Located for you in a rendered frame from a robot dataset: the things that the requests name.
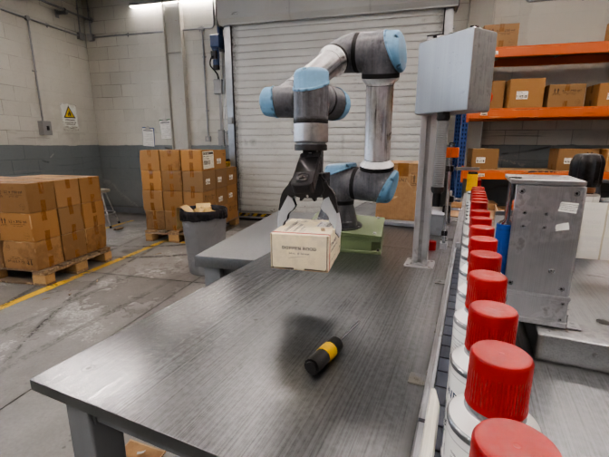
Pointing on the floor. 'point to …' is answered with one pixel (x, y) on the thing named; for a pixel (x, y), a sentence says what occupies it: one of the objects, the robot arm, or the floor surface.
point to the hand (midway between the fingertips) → (307, 236)
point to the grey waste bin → (202, 239)
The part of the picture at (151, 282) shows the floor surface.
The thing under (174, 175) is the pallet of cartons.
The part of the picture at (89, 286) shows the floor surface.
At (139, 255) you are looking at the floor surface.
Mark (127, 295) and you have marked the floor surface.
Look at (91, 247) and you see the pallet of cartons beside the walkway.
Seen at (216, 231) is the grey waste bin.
